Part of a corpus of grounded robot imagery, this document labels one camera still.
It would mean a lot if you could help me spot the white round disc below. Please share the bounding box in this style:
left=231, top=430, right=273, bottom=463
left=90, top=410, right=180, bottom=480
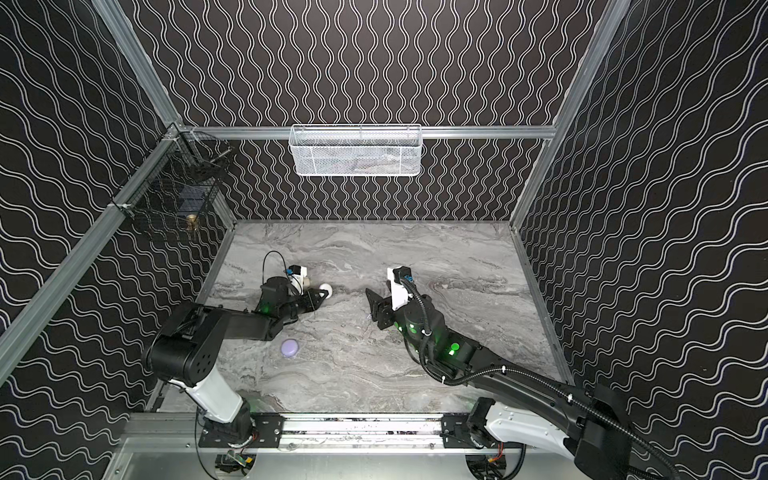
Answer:
left=319, top=283, right=333, bottom=298

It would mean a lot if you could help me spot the purple round disc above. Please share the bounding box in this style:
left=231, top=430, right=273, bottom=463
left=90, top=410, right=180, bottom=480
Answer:
left=280, top=339, right=300, bottom=358

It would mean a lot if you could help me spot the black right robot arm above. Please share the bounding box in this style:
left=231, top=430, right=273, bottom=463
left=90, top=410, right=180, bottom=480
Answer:
left=365, top=289, right=680, bottom=479

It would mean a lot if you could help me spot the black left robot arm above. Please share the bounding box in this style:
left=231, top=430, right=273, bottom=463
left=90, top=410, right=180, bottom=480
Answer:
left=142, top=274, right=333, bottom=446

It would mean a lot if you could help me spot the small brass object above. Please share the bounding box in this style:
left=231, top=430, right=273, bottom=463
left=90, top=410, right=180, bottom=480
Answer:
left=185, top=214, right=200, bottom=234

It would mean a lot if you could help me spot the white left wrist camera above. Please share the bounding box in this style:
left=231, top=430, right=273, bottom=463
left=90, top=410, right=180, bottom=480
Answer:
left=286, top=264, right=310, bottom=294

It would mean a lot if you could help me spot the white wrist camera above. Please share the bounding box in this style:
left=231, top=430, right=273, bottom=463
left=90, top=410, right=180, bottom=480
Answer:
left=387, top=266, right=413, bottom=311
left=286, top=264, right=310, bottom=294

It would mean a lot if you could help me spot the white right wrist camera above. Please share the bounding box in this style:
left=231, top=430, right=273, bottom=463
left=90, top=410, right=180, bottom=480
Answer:
left=387, top=266, right=413, bottom=311

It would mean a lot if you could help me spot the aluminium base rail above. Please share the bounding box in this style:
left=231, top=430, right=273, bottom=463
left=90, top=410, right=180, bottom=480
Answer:
left=197, top=412, right=607, bottom=457

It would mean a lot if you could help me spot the white wire mesh basket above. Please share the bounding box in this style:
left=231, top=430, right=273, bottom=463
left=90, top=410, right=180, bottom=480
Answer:
left=288, top=124, right=423, bottom=177

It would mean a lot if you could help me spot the black wire basket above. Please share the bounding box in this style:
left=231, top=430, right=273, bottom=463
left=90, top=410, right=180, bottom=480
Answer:
left=118, top=132, right=233, bottom=244

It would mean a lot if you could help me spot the aluminium corner frame post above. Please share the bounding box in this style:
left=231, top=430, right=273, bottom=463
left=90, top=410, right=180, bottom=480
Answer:
left=92, top=0, right=182, bottom=126

